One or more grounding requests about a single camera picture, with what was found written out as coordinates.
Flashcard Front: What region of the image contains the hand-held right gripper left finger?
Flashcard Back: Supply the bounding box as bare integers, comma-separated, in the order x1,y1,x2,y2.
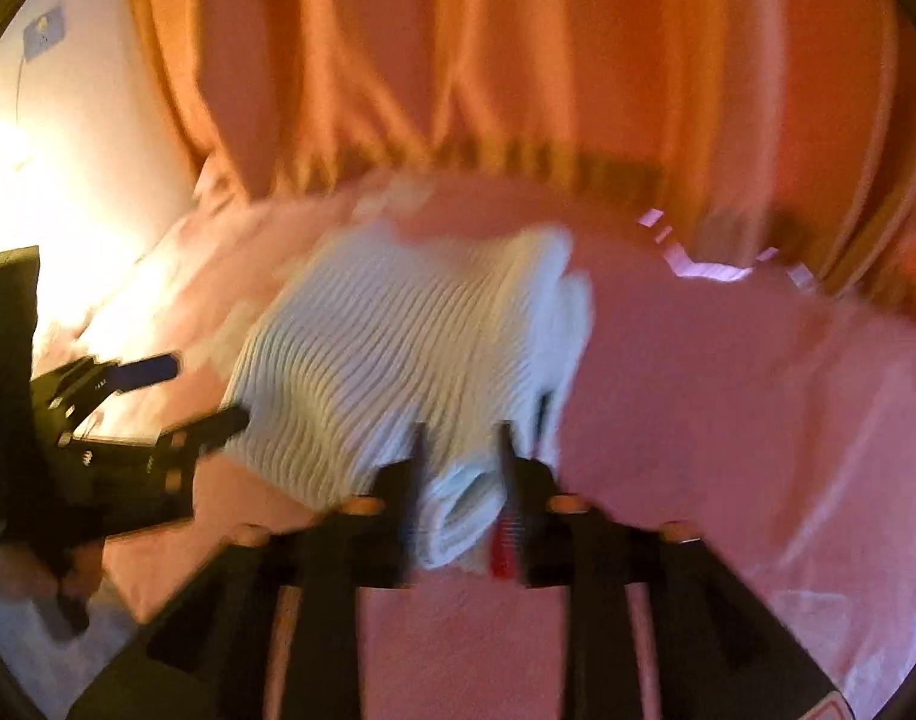
66,423,430,720

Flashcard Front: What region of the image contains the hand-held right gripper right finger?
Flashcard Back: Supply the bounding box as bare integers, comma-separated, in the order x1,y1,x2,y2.
498,421,843,720

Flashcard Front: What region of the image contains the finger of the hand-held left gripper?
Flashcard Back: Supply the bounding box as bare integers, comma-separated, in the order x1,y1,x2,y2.
90,351,183,395
152,405,252,467

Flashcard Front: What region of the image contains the white knitted sweater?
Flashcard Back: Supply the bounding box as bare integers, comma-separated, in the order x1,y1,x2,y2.
221,223,597,571

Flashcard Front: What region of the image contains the person's left hand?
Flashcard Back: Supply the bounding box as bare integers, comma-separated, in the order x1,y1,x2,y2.
0,540,106,602

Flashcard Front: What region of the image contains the pink bed sheet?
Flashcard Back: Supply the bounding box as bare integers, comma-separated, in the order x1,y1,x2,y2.
0,165,916,720

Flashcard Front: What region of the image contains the white printed cloth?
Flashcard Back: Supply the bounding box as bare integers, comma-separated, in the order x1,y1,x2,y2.
0,577,140,713

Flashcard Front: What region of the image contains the orange curtain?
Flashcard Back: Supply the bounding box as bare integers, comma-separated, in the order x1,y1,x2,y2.
120,0,916,316

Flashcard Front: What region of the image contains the white cable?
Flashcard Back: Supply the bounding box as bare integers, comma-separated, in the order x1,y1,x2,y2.
8,52,35,166

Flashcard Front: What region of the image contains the wall socket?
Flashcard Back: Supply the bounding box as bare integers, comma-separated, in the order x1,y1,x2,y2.
21,6,69,61

